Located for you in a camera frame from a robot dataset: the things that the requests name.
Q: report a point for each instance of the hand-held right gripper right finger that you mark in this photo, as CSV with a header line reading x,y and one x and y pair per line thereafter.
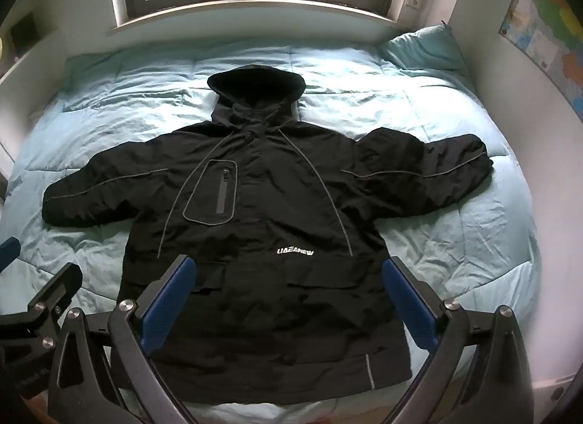
x,y
410,301

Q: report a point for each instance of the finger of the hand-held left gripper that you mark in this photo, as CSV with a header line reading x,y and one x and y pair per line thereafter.
x,y
59,289
8,254

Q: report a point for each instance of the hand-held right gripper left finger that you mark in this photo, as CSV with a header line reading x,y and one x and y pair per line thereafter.
x,y
166,301

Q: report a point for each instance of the black hooded jacket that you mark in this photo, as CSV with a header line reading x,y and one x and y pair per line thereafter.
x,y
273,205

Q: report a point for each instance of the light blue quilted blanket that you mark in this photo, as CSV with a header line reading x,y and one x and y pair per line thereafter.
x,y
410,241

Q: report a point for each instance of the yellow ball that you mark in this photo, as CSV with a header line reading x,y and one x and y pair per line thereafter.
x,y
1,48

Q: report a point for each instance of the dark square box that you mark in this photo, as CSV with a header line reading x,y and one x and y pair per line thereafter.
x,y
22,31

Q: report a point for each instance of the light blue pillow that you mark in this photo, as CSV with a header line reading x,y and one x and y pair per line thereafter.
x,y
423,48

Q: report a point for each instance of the white window sill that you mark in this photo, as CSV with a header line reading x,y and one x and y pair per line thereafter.
x,y
255,23

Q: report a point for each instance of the white wall shelf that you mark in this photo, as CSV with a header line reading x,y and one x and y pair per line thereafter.
x,y
25,64

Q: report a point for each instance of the colourful wall map poster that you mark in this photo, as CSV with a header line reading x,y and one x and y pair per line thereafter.
x,y
546,36

